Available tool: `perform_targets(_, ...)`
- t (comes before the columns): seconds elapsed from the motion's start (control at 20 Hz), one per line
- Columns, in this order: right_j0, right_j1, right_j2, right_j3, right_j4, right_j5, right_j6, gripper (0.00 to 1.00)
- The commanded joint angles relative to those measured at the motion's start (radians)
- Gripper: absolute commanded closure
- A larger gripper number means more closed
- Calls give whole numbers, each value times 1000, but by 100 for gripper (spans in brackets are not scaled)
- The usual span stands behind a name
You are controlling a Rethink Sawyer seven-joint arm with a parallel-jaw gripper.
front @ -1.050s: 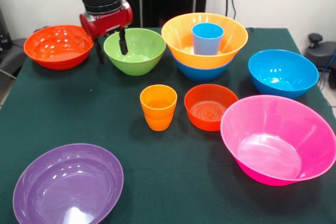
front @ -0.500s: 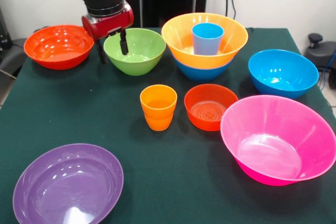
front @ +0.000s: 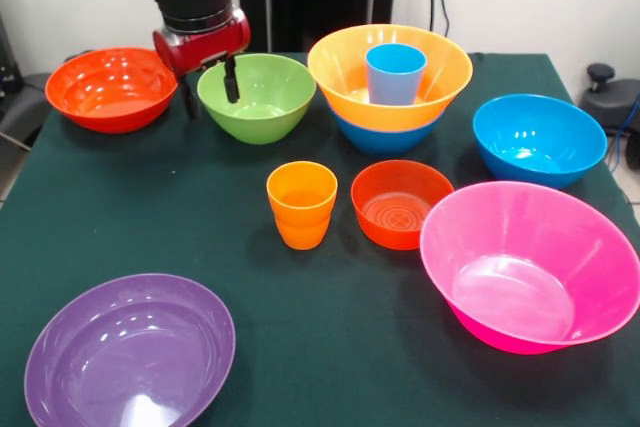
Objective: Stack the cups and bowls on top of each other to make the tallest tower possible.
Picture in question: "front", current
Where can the black equipment box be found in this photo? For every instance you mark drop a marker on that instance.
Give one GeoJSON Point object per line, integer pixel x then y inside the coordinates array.
{"type": "Point", "coordinates": [7, 57]}

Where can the blue round bowl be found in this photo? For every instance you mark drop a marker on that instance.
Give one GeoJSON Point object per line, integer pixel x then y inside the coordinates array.
{"type": "Point", "coordinates": [540, 157]}

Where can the green bowl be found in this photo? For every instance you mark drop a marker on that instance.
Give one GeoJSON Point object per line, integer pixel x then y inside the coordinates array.
{"type": "Point", "coordinates": [260, 132]}

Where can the blue cone-shaped bowl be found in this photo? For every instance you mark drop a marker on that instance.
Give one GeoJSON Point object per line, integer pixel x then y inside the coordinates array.
{"type": "Point", "coordinates": [385, 142]}

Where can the pink bowl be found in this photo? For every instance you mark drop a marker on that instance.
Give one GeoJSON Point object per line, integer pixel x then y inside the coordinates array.
{"type": "Point", "coordinates": [515, 287]}

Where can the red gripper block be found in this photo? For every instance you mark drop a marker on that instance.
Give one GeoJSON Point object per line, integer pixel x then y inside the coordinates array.
{"type": "Point", "coordinates": [205, 47]}

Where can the purple bowl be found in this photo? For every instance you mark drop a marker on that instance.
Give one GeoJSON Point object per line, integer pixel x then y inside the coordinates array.
{"type": "Point", "coordinates": [130, 357]}

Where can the small red bowl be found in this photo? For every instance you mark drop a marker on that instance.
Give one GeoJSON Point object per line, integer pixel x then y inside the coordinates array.
{"type": "Point", "coordinates": [390, 232]}

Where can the large red-orange bowl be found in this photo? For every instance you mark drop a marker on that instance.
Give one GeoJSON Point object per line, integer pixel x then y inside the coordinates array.
{"type": "Point", "coordinates": [115, 92]}

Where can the blue cup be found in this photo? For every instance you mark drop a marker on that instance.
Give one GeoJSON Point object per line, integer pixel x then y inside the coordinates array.
{"type": "Point", "coordinates": [395, 82]}

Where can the large orange bowl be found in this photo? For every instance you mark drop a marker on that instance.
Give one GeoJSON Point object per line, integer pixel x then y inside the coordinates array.
{"type": "Point", "coordinates": [340, 92]}

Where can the dark green table cloth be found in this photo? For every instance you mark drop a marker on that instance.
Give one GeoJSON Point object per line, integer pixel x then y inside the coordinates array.
{"type": "Point", "coordinates": [150, 222]}

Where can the black pedestal foot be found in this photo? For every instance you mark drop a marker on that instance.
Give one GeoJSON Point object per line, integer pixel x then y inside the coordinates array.
{"type": "Point", "coordinates": [20, 102]}
{"type": "Point", "coordinates": [610, 102]}

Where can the orange cup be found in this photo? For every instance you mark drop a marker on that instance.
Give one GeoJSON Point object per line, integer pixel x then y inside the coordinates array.
{"type": "Point", "coordinates": [302, 236]}
{"type": "Point", "coordinates": [301, 197]}

